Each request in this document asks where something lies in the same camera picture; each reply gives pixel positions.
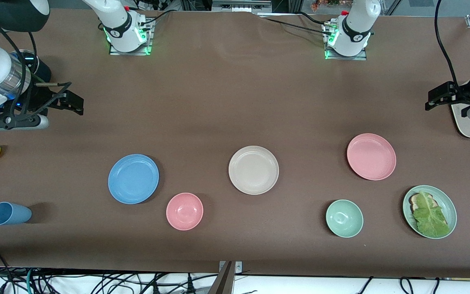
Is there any pink plate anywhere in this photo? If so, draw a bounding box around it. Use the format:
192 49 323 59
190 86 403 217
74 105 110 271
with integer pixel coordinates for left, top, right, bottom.
347 133 397 181

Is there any blue plate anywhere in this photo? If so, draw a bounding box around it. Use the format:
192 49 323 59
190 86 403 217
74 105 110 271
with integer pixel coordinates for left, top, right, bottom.
108 154 160 205

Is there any toasted bread slice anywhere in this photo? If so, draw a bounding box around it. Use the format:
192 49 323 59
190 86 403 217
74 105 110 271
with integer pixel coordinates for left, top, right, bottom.
409 193 450 227

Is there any green plate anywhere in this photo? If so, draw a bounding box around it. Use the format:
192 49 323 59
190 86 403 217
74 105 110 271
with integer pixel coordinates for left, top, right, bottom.
402 185 458 240

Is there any blue cup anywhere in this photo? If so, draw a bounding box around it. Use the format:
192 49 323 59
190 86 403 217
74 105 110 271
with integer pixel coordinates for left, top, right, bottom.
0 202 32 226

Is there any green lettuce leaf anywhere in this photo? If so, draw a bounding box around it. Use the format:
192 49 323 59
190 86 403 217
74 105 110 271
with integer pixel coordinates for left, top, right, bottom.
412 190 452 238

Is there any brown table cover cloth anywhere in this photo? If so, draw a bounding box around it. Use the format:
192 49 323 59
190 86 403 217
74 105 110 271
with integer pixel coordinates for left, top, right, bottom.
0 9 470 278

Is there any orange flower decoration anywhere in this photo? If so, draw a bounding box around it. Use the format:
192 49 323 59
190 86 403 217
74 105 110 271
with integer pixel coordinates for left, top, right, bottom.
310 0 356 12

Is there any green bowl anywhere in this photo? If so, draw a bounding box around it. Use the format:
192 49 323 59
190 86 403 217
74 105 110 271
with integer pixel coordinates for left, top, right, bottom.
326 199 364 238

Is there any pink bowl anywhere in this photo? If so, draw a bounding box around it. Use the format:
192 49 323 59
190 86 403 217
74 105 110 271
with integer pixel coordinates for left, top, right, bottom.
166 192 204 231

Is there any grey metal box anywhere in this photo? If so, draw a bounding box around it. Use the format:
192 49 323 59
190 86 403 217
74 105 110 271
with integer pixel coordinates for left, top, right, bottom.
212 0 273 13

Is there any beige plate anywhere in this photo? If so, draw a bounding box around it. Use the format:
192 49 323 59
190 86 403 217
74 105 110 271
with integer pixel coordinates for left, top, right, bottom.
228 146 279 195

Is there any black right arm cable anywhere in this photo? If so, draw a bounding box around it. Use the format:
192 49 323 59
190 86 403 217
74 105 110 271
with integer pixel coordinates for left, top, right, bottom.
0 12 73 121

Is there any black pot with blue handle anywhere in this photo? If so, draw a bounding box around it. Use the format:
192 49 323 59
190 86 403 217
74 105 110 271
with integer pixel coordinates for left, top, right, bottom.
9 49 52 94

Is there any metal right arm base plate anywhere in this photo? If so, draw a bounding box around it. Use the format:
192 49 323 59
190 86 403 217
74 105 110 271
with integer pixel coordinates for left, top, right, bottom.
109 18 154 56

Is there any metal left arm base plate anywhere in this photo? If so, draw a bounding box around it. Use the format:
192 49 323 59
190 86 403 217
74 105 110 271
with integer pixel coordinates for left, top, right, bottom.
324 22 368 61

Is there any black right base cable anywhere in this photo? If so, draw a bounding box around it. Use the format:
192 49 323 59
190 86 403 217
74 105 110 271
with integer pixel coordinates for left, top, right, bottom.
139 8 183 29

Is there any short black left base cable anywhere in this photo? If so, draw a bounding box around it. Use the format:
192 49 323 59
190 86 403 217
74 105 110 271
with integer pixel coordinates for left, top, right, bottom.
296 11 327 26

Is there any long black left base cable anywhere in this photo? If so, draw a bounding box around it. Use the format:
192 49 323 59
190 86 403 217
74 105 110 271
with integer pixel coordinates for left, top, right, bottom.
259 16 333 36

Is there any metal table clamp bracket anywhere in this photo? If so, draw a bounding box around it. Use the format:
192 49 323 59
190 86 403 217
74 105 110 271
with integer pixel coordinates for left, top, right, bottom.
218 261 243 275

